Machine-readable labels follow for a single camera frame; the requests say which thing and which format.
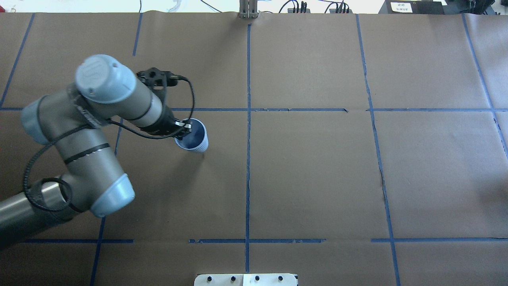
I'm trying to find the blue ribbed plastic cup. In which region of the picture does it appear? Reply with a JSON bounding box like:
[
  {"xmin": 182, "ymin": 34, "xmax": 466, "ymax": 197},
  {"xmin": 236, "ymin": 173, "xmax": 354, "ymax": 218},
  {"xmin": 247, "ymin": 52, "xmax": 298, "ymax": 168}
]
[{"xmin": 174, "ymin": 118, "xmax": 209, "ymax": 153}]

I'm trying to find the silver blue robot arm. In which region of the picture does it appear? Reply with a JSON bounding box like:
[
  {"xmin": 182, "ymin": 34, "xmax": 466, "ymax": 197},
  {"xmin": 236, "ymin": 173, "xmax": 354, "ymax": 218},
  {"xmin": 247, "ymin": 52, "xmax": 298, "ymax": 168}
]
[{"xmin": 1, "ymin": 54, "xmax": 192, "ymax": 250}]

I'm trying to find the black power supply box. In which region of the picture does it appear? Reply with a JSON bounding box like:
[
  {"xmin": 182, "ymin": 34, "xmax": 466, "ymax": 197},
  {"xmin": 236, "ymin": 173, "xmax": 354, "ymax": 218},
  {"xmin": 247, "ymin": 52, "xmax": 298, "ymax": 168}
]
[{"xmin": 378, "ymin": 0, "xmax": 456, "ymax": 15}]

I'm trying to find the white pedestal column with base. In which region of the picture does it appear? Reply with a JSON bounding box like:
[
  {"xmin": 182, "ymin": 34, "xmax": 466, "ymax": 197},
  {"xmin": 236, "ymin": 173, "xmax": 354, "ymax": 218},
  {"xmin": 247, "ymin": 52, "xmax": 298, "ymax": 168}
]
[{"xmin": 194, "ymin": 273, "xmax": 299, "ymax": 286}]

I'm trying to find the aluminium frame post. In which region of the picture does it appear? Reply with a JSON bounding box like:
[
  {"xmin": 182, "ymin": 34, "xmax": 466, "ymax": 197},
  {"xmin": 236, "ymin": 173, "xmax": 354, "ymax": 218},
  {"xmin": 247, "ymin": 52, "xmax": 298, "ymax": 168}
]
[{"xmin": 238, "ymin": 0, "xmax": 259, "ymax": 19}]

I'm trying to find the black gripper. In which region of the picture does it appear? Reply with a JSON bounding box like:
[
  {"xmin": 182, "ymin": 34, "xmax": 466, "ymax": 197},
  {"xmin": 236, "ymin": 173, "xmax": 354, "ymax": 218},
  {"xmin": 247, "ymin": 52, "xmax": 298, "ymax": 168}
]
[{"xmin": 140, "ymin": 106, "xmax": 192, "ymax": 139}]

